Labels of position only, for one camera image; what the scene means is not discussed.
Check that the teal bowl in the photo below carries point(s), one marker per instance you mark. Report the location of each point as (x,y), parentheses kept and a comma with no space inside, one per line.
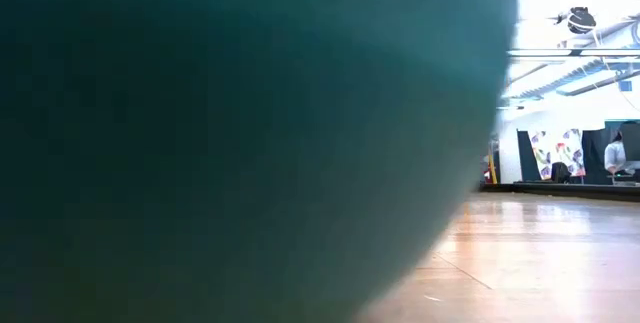
(225,138)

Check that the black partition panel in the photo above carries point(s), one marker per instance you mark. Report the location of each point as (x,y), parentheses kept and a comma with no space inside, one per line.
(595,158)
(526,163)

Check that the floral patterned cloth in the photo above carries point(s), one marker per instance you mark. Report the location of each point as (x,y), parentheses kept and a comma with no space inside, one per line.
(557,150)

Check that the black backpack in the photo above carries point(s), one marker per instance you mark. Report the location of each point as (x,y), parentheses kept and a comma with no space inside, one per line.
(560,173)

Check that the person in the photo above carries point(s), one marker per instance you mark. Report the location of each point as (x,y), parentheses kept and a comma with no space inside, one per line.
(614,158)

